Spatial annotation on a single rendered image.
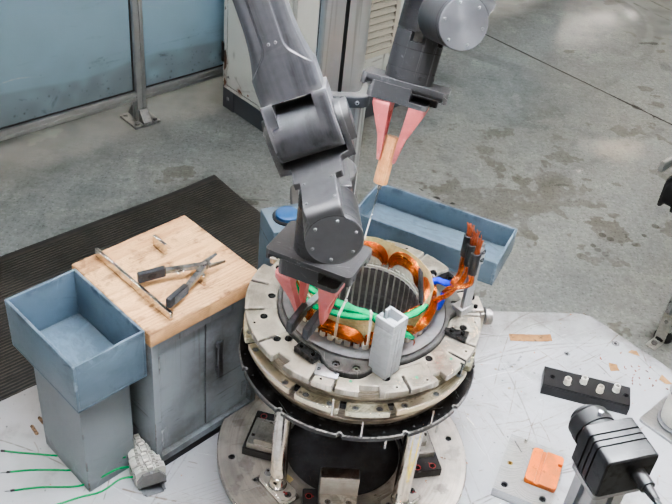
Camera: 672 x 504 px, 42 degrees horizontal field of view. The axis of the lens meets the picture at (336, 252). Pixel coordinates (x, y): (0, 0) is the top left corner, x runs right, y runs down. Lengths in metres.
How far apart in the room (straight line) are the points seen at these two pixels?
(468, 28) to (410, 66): 0.10
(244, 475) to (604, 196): 2.59
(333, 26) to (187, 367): 0.60
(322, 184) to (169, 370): 0.51
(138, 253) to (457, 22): 0.61
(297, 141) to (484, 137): 3.07
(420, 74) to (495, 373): 0.73
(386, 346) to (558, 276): 2.15
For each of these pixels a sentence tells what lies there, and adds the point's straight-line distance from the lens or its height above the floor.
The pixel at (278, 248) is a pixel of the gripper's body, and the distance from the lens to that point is 0.96.
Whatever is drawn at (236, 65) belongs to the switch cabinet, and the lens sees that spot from 3.73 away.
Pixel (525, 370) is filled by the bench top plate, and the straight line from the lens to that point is 1.63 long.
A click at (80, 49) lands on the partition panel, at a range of 3.53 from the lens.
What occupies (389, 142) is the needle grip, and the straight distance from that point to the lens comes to 1.05.
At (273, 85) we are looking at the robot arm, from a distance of 0.84.
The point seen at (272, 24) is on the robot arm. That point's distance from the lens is 0.84.
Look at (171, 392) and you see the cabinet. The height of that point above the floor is 0.92.
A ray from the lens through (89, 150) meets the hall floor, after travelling 3.60.
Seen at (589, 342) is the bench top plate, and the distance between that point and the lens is 1.73.
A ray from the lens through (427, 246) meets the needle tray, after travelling 1.40.
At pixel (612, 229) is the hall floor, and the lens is 3.51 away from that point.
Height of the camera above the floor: 1.88
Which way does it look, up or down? 38 degrees down
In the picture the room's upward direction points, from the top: 7 degrees clockwise
